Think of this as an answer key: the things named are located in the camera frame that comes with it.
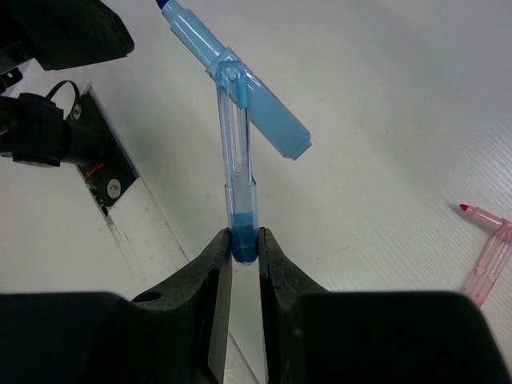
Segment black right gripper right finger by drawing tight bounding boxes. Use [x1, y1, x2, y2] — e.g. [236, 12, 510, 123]
[258, 229, 511, 383]

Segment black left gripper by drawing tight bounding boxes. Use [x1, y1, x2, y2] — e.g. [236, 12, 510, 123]
[1, 0, 134, 71]

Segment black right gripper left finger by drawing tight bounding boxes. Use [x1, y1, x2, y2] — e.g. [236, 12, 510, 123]
[1, 230, 232, 383]

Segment pink translucent pen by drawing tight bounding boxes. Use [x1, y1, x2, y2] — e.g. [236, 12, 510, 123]
[459, 204, 511, 308]

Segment blue translucent pen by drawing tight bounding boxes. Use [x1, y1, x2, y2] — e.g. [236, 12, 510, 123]
[158, 1, 312, 265]

